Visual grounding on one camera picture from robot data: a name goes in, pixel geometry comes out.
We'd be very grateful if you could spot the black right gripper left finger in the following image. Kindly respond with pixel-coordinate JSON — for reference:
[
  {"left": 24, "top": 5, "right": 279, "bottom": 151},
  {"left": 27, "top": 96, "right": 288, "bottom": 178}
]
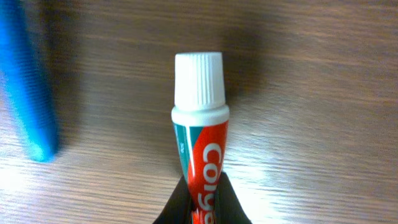
[{"left": 153, "top": 176, "right": 192, "bottom": 224}]

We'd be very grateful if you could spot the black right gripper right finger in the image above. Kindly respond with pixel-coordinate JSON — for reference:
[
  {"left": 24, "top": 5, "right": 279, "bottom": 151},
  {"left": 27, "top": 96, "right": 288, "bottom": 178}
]
[{"left": 215, "top": 172, "right": 252, "bottom": 224}]

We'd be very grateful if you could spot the green toothpaste tube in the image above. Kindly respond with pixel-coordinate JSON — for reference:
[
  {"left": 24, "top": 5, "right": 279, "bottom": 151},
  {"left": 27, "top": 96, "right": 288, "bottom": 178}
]
[{"left": 171, "top": 52, "right": 229, "bottom": 224}]

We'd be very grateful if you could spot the blue disposable razor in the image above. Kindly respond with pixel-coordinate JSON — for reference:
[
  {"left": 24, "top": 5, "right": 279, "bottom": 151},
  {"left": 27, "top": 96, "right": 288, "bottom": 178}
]
[{"left": 1, "top": 0, "right": 58, "bottom": 162}]

